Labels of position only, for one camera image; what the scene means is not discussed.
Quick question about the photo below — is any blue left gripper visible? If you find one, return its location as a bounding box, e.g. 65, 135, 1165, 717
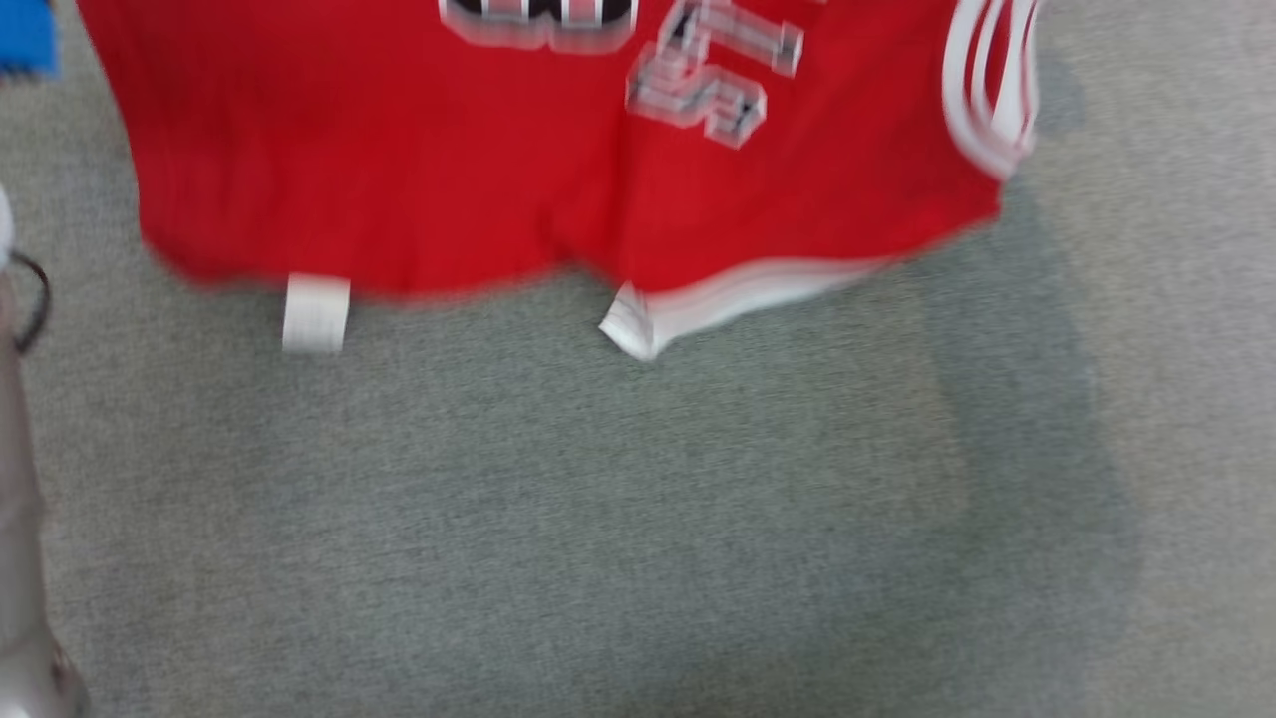
0, 0, 59, 79

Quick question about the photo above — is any red white basketball jersey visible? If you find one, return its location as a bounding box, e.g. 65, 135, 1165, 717
75, 0, 1043, 362

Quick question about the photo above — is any left black cable teal connector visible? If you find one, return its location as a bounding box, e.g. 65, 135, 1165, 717
8, 252, 53, 356

